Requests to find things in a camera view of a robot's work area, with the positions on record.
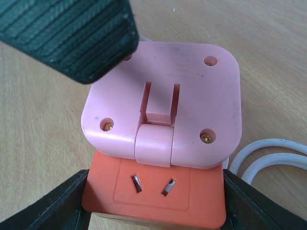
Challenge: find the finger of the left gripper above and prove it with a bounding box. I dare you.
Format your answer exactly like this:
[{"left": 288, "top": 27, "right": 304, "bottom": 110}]
[{"left": 0, "top": 0, "right": 139, "bottom": 84}]

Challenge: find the pink square plug adapter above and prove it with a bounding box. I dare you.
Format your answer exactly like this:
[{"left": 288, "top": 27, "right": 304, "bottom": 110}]
[{"left": 81, "top": 41, "right": 242, "bottom": 169}]

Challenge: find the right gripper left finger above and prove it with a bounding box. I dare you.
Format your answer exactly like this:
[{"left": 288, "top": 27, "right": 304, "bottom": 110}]
[{"left": 0, "top": 169, "right": 89, "bottom": 230}]

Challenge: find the orange cube socket adapter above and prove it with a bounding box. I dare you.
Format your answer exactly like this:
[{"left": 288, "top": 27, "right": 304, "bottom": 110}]
[{"left": 82, "top": 151, "right": 226, "bottom": 229}]

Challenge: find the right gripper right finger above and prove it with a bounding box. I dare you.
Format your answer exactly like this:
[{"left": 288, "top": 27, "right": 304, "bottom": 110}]
[{"left": 223, "top": 169, "right": 307, "bottom": 230}]

